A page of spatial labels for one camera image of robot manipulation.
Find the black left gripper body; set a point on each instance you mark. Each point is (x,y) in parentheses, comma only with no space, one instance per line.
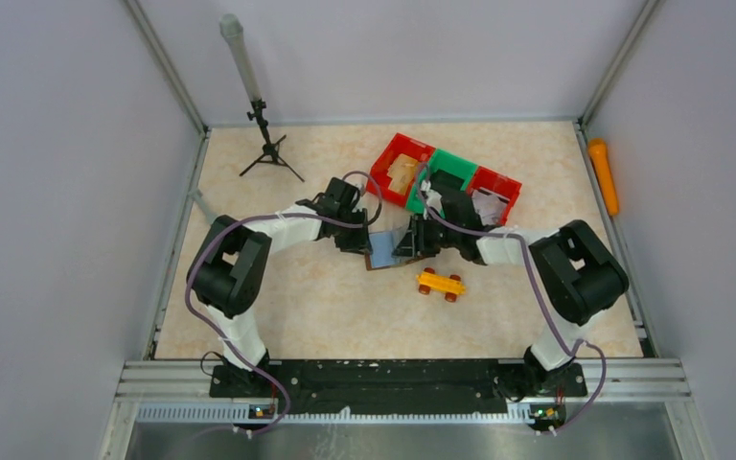
(350,239)

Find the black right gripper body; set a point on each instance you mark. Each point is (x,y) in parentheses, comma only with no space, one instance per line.
(434,236)

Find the brown leather card holder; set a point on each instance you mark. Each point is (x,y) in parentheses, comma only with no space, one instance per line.
(382,244)

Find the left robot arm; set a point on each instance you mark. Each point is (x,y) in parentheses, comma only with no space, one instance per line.
(226,276)

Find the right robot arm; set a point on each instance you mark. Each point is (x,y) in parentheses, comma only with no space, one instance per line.
(572,273)

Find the red bin with silver cards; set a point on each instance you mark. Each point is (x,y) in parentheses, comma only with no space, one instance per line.
(496,183)

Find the red bin with gold cards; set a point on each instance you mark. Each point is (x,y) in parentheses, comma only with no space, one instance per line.
(400,144)

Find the gold cards stack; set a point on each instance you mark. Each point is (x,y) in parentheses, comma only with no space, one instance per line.
(401,173)

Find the yellow toy brick car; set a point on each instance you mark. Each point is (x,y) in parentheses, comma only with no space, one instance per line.
(451,287)

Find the green plastic bin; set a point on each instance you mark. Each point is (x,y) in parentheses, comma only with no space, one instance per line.
(444,171)

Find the orange flashlight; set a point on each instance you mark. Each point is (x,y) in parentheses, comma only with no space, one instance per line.
(598,153)

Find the grey light on tripod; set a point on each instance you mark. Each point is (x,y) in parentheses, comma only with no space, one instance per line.
(231,30)

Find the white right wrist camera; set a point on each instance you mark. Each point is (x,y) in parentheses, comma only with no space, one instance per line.
(431,199)

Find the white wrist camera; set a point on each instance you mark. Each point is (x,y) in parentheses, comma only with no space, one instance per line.
(357,199)
(431,199)

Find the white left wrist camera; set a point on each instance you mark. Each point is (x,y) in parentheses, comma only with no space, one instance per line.
(357,199)

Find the grey metal bracket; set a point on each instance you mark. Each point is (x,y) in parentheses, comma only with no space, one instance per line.
(198,199)

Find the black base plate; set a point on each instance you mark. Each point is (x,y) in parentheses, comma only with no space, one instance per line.
(397,387)

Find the aluminium front rail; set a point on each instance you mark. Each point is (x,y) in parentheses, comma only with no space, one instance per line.
(178,390)

